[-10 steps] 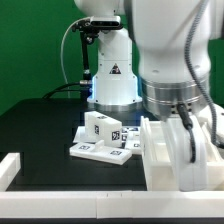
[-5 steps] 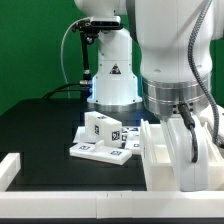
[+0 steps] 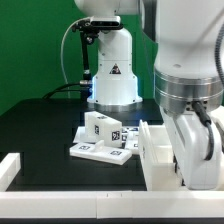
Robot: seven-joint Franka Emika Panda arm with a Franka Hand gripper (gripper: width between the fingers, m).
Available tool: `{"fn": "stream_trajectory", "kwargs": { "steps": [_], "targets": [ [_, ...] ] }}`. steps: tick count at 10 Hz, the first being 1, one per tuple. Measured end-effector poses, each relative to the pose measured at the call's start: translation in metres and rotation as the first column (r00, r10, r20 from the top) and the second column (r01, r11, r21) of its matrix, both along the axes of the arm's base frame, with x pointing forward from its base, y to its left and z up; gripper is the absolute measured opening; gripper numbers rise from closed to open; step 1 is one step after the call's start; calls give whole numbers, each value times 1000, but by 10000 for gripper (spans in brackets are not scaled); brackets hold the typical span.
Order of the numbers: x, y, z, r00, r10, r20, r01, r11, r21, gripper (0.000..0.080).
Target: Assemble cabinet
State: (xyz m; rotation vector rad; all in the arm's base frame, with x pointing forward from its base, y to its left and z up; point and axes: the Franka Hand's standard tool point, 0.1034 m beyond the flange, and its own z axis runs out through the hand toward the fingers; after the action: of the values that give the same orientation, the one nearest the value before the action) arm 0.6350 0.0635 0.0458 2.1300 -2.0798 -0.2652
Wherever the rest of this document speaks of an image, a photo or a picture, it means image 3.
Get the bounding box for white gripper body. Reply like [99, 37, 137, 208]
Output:
[160, 108, 222, 190]

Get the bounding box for white cabinet door panel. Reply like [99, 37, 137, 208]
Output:
[123, 131, 139, 155]

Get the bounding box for white cabinet block with markers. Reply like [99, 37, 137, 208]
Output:
[84, 111, 122, 147]

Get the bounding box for white cabinet body box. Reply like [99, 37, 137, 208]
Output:
[138, 121, 186, 191]

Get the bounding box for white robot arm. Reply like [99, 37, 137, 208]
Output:
[74, 0, 224, 190]

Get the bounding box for white marker sheet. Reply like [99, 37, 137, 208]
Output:
[73, 126, 139, 143]

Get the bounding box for white panel with knob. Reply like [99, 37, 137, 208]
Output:
[69, 140, 132, 165]

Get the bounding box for white U-shaped table fence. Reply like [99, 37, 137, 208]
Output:
[0, 153, 224, 219]

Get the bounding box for black base cables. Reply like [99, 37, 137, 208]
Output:
[42, 79, 94, 100]

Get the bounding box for black camera on stand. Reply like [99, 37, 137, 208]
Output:
[72, 16, 123, 100]

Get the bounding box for grey camera cable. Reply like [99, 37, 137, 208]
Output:
[60, 17, 90, 85]

